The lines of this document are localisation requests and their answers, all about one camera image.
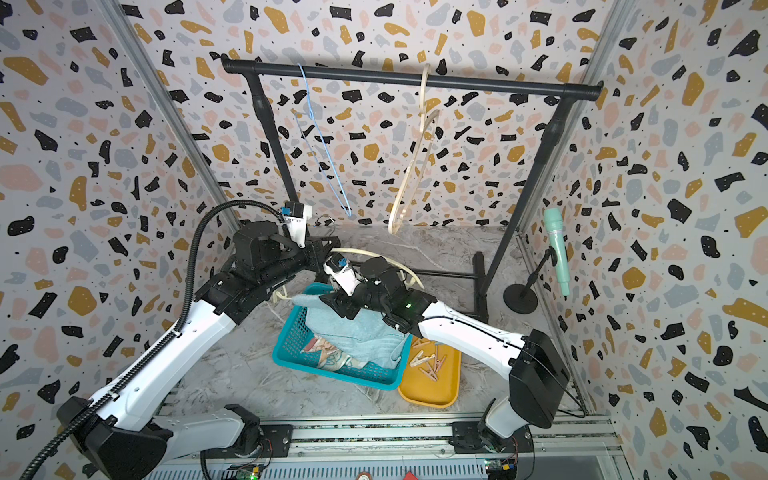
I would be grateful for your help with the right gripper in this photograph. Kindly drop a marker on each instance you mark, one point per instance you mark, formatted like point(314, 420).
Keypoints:
point(339, 298)

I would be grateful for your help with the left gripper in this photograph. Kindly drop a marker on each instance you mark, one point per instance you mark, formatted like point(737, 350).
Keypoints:
point(321, 253)

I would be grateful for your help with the light teal towel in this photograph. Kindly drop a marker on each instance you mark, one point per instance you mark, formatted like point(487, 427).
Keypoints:
point(366, 338)

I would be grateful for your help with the cream RABBIT lettered towel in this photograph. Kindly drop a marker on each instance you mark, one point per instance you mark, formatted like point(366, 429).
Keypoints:
point(331, 358)

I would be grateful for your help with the cream plastic hanger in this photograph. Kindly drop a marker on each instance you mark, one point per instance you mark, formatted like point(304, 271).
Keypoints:
point(414, 279)

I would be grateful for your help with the white clothespin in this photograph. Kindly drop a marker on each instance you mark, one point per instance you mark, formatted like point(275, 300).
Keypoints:
point(424, 362)

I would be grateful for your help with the beige pink clothespin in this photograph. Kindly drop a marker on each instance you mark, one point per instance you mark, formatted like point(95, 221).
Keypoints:
point(429, 373)

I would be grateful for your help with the blue wire hanger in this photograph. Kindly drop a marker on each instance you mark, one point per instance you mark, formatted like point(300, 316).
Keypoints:
point(333, 179)

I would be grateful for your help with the beige plastic hanger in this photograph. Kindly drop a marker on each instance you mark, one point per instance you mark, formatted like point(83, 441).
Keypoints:
point(419, 161)

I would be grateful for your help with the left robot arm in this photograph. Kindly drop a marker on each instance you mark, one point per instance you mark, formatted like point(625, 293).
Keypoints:
point(117, 428)

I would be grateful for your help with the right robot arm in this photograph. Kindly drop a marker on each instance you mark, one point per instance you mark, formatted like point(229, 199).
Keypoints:
point(536, 373)

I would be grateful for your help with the teal plastic basket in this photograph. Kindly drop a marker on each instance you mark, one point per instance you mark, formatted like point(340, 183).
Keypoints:
point(288, 352)

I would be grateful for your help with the yellow plastic tray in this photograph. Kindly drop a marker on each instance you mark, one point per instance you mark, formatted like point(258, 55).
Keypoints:
point(416, 388)

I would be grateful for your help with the black clothes rack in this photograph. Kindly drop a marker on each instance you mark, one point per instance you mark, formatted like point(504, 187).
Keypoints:
point(569, 94)

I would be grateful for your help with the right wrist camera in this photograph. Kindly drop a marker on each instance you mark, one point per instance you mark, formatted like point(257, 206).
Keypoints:
point(342, 272)

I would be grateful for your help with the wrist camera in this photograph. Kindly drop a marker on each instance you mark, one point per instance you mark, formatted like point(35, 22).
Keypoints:
point(296, 216)
point(342, 272)

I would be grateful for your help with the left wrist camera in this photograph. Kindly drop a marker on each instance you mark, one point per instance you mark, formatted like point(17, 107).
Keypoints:
point(296, 216)

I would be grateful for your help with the aluminium rail base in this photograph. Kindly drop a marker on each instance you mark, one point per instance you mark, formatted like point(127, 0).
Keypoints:
point(417, 446)

